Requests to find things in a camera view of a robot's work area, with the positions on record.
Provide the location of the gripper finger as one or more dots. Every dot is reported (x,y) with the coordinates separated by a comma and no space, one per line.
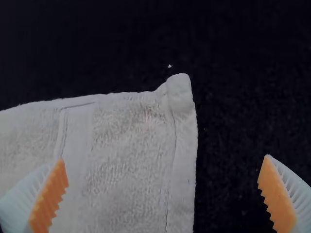
(39,201)
(284,196)

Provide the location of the black mat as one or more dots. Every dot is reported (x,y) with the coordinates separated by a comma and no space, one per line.
(218,48)

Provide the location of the pale towel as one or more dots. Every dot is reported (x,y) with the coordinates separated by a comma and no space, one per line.
(121,150)

